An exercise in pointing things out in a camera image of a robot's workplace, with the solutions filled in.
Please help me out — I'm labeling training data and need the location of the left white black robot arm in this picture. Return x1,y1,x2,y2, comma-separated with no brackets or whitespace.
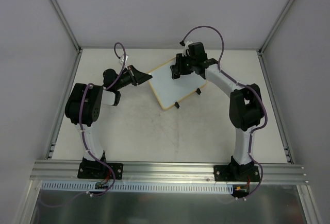
64,65,152,178

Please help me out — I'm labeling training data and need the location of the aluminium frame post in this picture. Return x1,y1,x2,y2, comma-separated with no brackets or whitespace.
49,0,81,53
257,0,310,55

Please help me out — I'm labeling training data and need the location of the left black whiteboard foot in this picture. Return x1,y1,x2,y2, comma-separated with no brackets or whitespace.
174,102,180,109

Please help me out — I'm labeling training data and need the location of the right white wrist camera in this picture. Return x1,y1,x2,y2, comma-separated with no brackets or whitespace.
180,40,193,57

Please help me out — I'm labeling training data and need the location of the aluminium mounting rail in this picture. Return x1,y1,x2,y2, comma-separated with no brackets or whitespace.
29,160,310,185

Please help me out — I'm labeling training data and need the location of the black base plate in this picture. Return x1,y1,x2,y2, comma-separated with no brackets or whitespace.
77,158,124,180
213,165,260,182

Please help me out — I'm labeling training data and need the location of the white slotted cable duct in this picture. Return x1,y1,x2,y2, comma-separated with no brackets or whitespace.
41,181,234,195

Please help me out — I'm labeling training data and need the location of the left aluminium frame post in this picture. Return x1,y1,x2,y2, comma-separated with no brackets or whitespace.
49,0,81,53

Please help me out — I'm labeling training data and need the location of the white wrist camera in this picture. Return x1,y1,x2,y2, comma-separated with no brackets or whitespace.
119,54,129,65
180,40,193,57

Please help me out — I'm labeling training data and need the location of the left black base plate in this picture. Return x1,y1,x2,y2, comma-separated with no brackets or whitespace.
77,158,124,180

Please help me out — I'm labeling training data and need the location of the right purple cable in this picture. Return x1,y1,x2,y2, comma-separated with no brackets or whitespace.
179,25,268,204

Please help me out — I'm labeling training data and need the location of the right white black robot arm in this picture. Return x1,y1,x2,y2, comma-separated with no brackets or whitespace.
170,41,268,182

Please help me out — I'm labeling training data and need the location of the purple cable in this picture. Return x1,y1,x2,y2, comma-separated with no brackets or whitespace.
38,41,128,207
179,25,268,204

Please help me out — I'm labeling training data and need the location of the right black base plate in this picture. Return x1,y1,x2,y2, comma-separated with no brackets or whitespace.
213,165,260,182

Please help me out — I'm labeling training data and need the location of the yellow framed whiteboard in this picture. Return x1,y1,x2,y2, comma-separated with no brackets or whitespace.
148,58,207,110

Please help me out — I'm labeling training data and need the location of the right aluminium frame post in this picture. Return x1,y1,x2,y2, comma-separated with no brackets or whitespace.
257,0,310,55

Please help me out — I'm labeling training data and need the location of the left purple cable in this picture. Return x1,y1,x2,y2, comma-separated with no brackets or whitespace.
38,41,128,207

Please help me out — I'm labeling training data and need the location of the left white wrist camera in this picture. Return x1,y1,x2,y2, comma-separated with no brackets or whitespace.
119,54,129,65

